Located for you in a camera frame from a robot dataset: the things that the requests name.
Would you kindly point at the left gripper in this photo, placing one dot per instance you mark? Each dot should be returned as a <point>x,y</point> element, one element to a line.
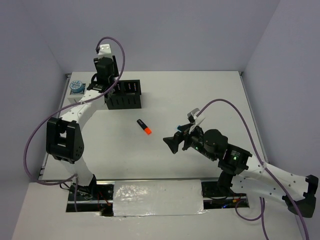
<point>115,69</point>

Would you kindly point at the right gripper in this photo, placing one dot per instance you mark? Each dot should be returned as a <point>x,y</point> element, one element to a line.
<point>173,141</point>

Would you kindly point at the orange highlighter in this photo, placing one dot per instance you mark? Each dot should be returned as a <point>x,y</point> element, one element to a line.
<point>145,128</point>

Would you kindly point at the blue slime jar patterned lid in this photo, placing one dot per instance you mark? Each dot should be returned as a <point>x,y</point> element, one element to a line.
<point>76,87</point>

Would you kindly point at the blue highlighter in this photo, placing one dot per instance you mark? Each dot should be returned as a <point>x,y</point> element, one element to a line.
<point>180,128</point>

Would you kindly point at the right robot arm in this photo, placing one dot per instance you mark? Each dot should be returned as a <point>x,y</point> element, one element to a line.
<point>242,172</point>

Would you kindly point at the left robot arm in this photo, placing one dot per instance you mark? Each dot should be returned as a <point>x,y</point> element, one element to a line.
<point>64,140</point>

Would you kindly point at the black slotted container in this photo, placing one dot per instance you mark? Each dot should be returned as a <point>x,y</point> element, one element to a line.
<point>126,95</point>

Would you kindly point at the white slotted container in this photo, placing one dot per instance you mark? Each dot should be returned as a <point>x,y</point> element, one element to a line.
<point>74,98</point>

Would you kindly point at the silver foil cover plate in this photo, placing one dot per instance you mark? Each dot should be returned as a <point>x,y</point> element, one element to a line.
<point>157,198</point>

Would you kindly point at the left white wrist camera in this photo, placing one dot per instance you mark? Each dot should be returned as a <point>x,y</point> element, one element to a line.
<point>104,51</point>

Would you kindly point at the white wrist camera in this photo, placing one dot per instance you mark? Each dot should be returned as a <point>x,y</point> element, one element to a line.
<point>195,118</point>
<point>104,51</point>

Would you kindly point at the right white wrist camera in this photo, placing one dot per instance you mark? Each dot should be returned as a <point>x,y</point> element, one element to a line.
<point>195,118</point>

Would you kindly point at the metal table rail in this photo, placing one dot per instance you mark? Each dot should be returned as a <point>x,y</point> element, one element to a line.
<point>215,178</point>

